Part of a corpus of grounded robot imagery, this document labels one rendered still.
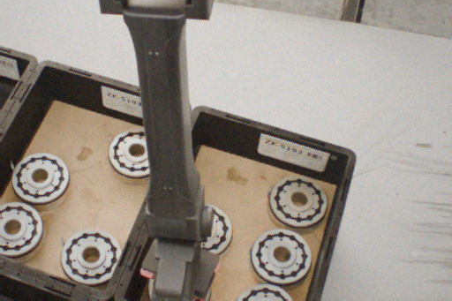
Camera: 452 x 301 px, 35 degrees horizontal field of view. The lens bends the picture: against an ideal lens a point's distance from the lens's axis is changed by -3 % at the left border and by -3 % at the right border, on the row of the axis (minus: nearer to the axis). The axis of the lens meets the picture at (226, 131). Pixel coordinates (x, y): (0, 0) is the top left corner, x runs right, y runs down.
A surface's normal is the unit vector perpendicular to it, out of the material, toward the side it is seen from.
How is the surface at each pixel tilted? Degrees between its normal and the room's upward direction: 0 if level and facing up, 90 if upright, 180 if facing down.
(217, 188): 0
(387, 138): 0
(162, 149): 81
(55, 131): 0
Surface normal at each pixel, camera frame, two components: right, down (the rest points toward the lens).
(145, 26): -0.12, 0.71
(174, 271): -0.04, -0.47
